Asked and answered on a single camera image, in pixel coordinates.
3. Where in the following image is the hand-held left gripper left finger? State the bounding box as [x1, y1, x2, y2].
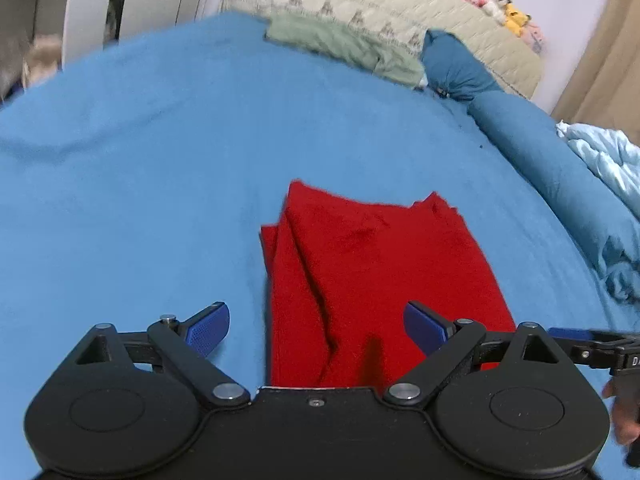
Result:
[75, 301, 251, 408]

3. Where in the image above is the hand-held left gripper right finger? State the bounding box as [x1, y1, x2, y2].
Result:
[382, 300, 563, 407]

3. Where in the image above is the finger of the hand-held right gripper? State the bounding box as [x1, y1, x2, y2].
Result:
[547, 326, 626, 367]

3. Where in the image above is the red sweater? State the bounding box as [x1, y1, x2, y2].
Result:
[259, 178, 518, 390]

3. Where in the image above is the person's right hand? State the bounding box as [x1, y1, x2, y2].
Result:
[602, 377, 640, 448]

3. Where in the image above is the blue duvet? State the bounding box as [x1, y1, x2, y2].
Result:
[467, 94, 640, 303]

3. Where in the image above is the bed with blue sheet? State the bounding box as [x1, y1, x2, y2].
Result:
[0, 12, 640, 480]

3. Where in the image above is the light blue blanket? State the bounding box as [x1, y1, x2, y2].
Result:
[556, 120, 640, 211]

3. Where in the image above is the blue pillow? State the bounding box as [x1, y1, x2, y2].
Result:
[421, 29, 506, 103]

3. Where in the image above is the beige curtain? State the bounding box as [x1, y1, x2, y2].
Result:
[550, 0, 640, 146]

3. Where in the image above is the green pillow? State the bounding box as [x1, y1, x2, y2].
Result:
[265, 12, 428, 88]

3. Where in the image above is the pale pink plush toy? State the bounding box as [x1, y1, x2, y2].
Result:
[522, 22, 546, 53]

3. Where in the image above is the cream bag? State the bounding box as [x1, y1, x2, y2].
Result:
[22, 35, 63, 86]

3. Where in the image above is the yellow plush toy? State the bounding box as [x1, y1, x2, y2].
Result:
[502, 2, 531, 37]

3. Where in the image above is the cream quilted headboard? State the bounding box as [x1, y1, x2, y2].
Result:
[220, 0, 545, 101]

